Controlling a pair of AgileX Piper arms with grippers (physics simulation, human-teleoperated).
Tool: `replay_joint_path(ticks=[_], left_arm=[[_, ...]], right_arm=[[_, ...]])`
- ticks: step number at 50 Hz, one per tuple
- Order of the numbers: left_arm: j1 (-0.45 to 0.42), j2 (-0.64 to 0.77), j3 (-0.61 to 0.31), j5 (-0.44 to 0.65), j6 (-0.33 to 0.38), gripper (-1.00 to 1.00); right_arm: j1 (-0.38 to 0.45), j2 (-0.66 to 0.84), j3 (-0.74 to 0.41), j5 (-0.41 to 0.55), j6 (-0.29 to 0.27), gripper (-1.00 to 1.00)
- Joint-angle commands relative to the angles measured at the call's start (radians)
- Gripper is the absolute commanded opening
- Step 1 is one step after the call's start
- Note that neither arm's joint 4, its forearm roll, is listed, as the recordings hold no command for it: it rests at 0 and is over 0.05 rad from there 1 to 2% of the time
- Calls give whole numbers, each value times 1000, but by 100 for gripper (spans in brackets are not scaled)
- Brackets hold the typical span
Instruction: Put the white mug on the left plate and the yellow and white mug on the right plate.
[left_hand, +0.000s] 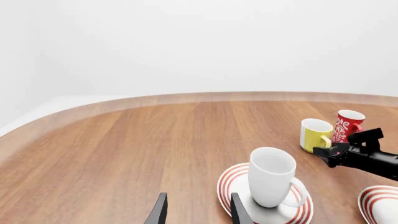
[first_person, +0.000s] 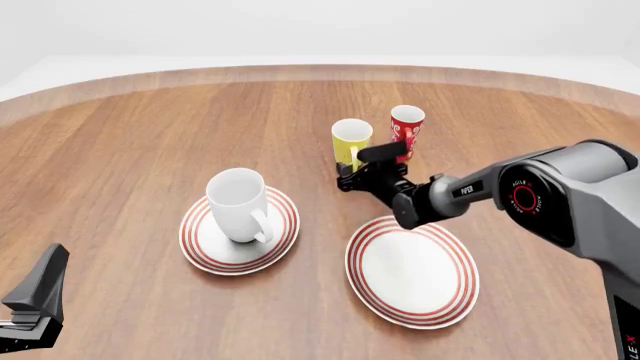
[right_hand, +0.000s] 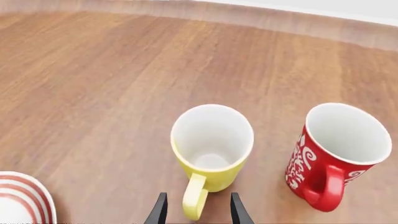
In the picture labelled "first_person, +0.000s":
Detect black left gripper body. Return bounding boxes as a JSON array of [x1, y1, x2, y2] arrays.
[[0, 306, 65, 354]]

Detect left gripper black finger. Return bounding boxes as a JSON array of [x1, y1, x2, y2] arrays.
[[1, 243, 71, 321]]

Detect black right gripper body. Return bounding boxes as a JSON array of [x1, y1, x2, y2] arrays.
[[336, 162, 410, 193]]

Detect yellow and white mug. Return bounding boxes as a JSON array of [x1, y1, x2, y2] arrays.
[[330, 118, 374, 174]]

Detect red patterned mug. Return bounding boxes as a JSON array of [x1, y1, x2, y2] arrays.
[[389, 104, 426, 165]]

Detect white plate with red rings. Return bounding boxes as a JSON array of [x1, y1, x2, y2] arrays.
[[178, 185, 301, 277], [344, 215, 481, 331]]

